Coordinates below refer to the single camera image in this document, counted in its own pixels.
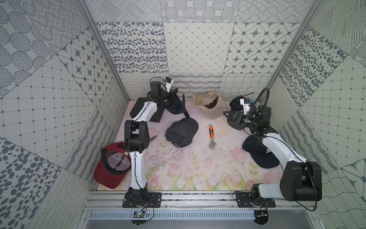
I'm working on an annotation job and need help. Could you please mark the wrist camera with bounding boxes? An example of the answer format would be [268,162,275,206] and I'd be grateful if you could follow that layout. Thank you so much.
[240,98,254,115]
[164,77,174,93]

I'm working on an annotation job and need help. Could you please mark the dark grey baseball cap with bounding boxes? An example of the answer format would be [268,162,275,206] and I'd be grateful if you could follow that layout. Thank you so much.
[227,95,254,130]

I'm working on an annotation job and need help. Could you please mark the black cap with white logo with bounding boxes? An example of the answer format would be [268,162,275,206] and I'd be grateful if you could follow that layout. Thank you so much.
[165,94,190,117]

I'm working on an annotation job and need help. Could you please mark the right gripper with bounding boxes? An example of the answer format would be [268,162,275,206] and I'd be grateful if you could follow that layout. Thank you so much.
[222,111,259,129]

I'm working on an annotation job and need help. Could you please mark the black plastic tool case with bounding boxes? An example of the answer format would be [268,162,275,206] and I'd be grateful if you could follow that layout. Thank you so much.
[130,97,165,123]

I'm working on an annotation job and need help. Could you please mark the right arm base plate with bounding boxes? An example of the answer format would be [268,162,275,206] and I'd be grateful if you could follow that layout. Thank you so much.
[232,191,276,208]

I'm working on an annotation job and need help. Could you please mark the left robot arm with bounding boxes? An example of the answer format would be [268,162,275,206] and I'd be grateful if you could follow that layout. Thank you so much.
[124,77,178,208]

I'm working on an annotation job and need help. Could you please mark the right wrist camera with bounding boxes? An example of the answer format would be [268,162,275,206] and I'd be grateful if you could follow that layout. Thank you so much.
[240,98,254,115]

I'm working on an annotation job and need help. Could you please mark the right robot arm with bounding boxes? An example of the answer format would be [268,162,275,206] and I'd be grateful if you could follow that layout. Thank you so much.
[223,106,322,206]

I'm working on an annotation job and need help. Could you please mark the beige baseball cap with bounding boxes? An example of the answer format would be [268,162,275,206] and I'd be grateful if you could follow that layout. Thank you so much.
[193,91,226,119]

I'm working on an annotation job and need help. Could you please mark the black cap at right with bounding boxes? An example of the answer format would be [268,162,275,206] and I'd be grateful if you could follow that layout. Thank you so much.
[242,135,280,169]

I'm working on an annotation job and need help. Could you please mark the black cap behind front cap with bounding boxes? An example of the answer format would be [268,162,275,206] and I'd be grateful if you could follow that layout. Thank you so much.
[165,117,199,148]

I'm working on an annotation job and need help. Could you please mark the aluminium front rail frame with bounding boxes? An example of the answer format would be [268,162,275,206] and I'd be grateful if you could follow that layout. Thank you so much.
[76,191,324,229]

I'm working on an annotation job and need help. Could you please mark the red baseball cap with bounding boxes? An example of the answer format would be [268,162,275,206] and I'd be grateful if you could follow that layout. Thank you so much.
[94,142,132,189]

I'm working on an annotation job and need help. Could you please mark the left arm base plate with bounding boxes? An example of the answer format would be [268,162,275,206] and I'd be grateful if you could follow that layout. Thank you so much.
[123,190,162,208]

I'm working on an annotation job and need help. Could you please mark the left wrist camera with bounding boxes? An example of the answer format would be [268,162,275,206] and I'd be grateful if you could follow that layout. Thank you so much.
[164,77,174,93]

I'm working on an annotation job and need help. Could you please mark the orange handled adjustable wrench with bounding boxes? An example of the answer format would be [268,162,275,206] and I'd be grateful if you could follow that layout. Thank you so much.
[208,124,216,150]

